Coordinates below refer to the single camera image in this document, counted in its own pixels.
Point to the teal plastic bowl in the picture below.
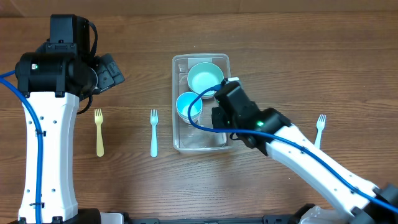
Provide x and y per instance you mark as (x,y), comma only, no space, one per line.
(205,72)

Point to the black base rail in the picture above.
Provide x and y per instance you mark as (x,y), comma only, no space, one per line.
(211,219)

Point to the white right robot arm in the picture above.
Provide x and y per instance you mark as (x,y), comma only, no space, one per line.
(354,199)

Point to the clear plastic container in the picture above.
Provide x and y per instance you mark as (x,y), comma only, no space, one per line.
(187,138)

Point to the green plastic cup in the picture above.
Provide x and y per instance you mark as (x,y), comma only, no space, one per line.
(195,116)

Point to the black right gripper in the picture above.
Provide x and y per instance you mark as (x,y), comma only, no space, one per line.
(221,122)

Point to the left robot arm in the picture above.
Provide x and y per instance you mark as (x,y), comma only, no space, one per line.
(49,194)

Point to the pink plastic cup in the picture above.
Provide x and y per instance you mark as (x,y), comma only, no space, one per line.
(188,122)

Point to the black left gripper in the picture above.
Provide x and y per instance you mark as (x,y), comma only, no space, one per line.
(95,84)

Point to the yellow plastic fork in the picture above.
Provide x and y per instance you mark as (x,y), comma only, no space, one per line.
(99,138)

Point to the light blue plastic fork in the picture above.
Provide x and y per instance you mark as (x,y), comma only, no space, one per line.
(154,119)
(320,125)

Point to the blue plastic bowl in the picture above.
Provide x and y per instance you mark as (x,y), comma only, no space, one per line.
(201,87)

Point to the blue plastic cup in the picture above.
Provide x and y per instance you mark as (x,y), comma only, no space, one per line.
(183,102)

